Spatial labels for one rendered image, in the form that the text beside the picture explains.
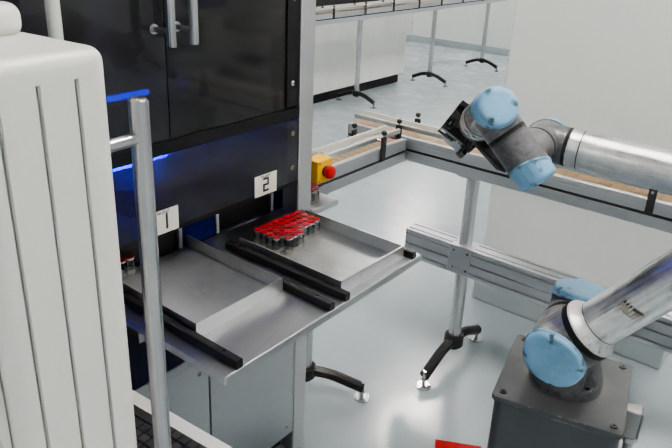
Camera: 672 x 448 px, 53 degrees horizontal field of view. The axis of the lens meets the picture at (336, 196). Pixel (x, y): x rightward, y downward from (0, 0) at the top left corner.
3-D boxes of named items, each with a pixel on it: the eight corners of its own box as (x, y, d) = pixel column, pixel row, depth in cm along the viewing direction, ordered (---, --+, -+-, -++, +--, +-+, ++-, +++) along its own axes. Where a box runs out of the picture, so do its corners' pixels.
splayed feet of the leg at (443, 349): (410, 386, 266) (413, 356, 261) (470, 333, 303) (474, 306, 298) (427, 394, 262) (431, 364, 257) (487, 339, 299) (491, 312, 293)
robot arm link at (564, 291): (608, 337, 144) (621, 281, 139) (593, 368, 133) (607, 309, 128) (552, 318, 150) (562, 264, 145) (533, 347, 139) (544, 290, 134)
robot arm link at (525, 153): (569, 161, 125) (535, 112, 126) (552, 177, 116) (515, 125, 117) (534, 181, 130) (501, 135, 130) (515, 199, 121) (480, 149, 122)
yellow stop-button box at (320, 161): (299, 179, 204) (299, 156, 202) (314, 173, 210) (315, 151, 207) (318, 185, 200) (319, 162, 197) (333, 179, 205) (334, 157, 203)
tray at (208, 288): (100, 282, 158) (99, 269, 157) (187, 246, 177) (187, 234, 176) (196, 338, 139) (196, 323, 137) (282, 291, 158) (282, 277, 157)
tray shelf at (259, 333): (82, 297, 155) (81, 290, 154) (287, 210, 206) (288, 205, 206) (225, 385, 128) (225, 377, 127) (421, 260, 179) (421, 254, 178)
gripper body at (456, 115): (457, 105, 145) (469, 91, 133) (489, 130, 144) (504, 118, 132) (435, 133, 144) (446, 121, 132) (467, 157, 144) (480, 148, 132)
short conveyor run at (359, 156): (287, 214, 209) (288, 166, 203) (252, 200, 218) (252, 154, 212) (408, 162, 259) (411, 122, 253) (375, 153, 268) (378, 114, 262)
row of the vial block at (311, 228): (270, 252, 176) (270, 236, 174) (315, 231, 189) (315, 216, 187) (276, 254, 174) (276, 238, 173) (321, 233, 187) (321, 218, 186)
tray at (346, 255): (239, 249, 177) (239, 237, 176) (305, 220, 196) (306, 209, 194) (340, 294, 157) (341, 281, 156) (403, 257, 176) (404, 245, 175)
